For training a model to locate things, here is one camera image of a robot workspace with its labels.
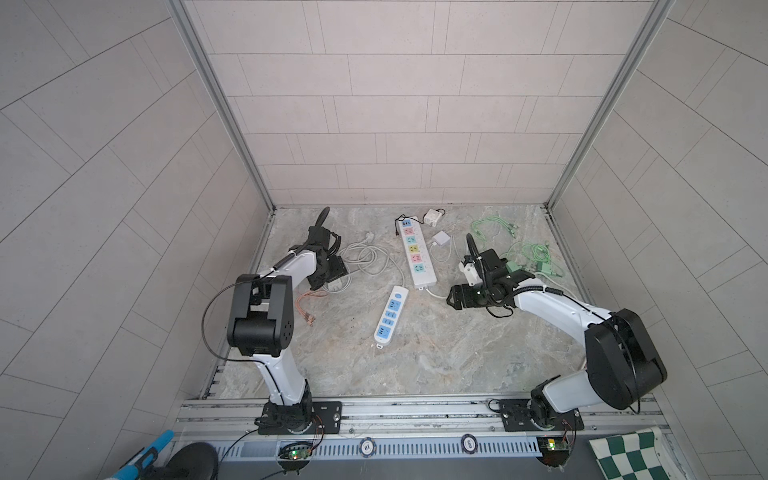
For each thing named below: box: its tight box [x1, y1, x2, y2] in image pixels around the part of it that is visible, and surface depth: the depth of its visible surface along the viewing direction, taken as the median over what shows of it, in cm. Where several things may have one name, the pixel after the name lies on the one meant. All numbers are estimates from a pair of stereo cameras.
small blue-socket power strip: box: [374, 285, 409, 346], surface depth 87 cm
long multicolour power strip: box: [397, 216, 437, 289], surface depth 101 cm
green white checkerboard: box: [588, 427, 671, 480], surface depth 67 cm
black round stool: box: [144, 442, 219, 480], surface depth 66 cm
